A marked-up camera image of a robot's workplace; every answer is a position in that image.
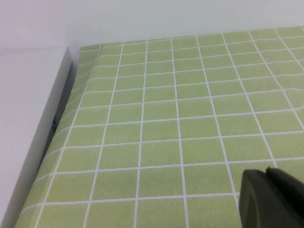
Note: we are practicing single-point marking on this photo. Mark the white side board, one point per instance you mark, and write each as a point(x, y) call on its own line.
point(23, 118)

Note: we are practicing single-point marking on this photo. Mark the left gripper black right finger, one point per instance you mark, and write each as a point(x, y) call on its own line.
point(287, 204)

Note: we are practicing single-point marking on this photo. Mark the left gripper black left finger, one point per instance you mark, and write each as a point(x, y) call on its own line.
point(253, 199)

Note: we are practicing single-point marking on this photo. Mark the green checked tablecloth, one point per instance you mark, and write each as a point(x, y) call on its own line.
point(166, 118)

